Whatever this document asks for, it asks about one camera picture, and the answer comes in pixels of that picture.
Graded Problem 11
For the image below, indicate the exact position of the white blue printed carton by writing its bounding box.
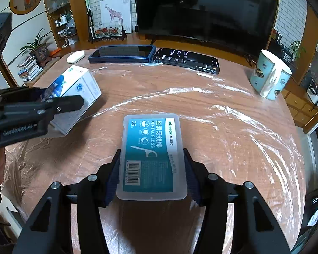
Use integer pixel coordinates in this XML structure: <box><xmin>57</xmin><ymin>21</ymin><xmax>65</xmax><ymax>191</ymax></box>
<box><xmin>44</xmin><ymin>65</ymin><xmax>102</xmax><ymax>135</ymax></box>

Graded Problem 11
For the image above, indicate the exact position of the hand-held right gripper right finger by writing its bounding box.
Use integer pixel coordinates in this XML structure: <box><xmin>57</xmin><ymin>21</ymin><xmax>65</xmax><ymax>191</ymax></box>
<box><xmin>183</xmin><ymin>148</ymin><xmax>291</xmax><ymax>254</ymax></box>

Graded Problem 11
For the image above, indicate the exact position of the wooden glass display cabinet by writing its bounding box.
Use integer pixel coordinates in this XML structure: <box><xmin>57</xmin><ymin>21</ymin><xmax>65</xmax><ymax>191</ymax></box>
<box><xmin>40</xmin><ymin>0</ymin><xmax>80</xmax><ymax>46</ymax></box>

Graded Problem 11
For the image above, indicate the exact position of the green white rod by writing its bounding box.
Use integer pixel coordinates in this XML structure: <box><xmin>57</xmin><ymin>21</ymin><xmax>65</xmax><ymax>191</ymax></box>
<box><xmin>83</xmin><ymin>0</ymin><xmax>93</xmax><ymax>41</ymax></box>

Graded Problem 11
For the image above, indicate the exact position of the red flower framed picture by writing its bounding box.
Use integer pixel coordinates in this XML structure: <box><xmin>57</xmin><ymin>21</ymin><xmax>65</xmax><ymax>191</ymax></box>
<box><xmin>88</xmin><ymin>26</ymin><xmax>128</xmax><ymax>43</ymax></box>

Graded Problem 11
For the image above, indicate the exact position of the white device with cables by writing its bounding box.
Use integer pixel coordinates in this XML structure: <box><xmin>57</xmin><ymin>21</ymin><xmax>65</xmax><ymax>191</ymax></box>
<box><xmin>306</xmin><ymin>78</ymin><xmax>318</xmax><ymax>109</ymax></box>

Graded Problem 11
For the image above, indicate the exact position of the black smartphone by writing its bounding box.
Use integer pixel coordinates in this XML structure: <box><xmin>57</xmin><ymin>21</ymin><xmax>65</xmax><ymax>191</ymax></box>
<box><xmin>153</xmin><ymin>48</ymin><xmax>220</xmax><ymax>75</ymax></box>

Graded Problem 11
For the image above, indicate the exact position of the giraffe picture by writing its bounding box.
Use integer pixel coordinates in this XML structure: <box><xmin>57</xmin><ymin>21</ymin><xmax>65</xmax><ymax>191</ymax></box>
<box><xmin>100</xmin><ymin>0</ymin><xmax>132</xmax><ymax>33</ymax></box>

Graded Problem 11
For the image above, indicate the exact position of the black flat television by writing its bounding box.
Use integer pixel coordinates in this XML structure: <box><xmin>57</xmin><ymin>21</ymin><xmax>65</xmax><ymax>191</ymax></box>
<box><xmin>134</xmin><ymin>0</ymin><xmax>279</xmax><ymax>57</ymax></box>

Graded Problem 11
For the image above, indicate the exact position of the light blue patterned mug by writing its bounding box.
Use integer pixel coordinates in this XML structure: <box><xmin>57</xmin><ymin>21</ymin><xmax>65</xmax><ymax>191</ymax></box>
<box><xmin>249</xmin><ymin>49</ymin><xmax>292</xmax><ymax>101</ymax></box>

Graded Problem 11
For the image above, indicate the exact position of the stack of books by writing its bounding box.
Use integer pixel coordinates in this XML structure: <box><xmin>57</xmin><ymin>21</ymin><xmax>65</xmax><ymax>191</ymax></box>
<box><xmin>17</xmin><ymin>55</ymin><xmax>44</xmax><ymax>82</ymax></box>

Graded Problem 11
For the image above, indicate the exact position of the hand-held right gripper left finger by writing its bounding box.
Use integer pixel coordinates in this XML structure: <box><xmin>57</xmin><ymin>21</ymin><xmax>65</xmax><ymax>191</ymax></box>
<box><xmin>12</xmin><ymin>149</ymin><xmax>122</xmax><ymax>254</ymax></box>

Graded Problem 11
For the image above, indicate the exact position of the white earbuds case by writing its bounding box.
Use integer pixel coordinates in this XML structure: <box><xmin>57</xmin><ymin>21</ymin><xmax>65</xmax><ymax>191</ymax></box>
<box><xmin>66</xmin><ymin>50</ymin><xmax>85</xmax><ymax>64</ymax></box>

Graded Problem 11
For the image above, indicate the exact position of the clear dental floss box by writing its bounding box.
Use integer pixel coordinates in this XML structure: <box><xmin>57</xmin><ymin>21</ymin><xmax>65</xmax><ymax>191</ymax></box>
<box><xmin>116</xmin><ymin>114</ymin><xmax>188</xmax><ymax>201</ymax></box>

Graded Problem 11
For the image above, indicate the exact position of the wooden drawer sideboard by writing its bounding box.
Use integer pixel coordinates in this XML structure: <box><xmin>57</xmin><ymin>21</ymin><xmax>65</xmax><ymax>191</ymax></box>
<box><xmin>283</xmin><ymin>84</ymin><xmax>318</xmax><ymax>134</ymax></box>

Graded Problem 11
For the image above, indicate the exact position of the long-leaved potted plant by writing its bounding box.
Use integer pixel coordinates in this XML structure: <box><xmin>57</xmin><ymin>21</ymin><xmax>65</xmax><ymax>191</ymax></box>
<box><xmin>20</xmin><ymin>29</ymin><xmax>54</xmax><ymax>68</ymax></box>

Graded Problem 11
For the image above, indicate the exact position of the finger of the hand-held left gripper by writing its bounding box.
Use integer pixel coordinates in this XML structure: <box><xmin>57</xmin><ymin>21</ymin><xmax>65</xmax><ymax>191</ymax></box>
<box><xmin>44</xmin><ymin>95</ymin><xmax>84</xmax><ymax>115</ymax></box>
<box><xmin>0</xmin><ymin>86</ymin><xmax>48</xmax><ymax>104</ymax></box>

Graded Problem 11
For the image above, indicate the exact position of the small green potted plant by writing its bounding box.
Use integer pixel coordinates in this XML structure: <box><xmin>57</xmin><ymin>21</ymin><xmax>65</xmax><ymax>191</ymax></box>
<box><xmin>289</xmin><ymin>40</ymin><xmax>306</xmax><ymax>62</ymax></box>

